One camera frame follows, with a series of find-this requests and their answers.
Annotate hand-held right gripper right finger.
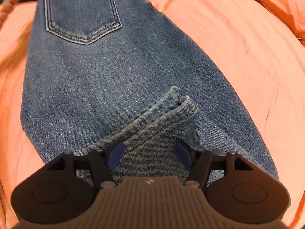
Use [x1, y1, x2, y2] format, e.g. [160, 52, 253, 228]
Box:
[176, 140, 254, 189]

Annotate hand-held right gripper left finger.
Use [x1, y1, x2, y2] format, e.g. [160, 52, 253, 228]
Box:
[48, 142, 125, 189]

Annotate blue denim pants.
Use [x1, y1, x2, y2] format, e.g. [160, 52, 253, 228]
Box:
[20, 0, 279, 189]

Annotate person's left hand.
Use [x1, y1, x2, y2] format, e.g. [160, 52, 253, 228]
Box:
[0, 0, 21, 22]

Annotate orange bed sheet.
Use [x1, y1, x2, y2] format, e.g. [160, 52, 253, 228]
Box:
[0, 0, 305, 229]

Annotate orange embroidered pillow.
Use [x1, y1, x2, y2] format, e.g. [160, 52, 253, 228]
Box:
[256, 0, 305, 46]

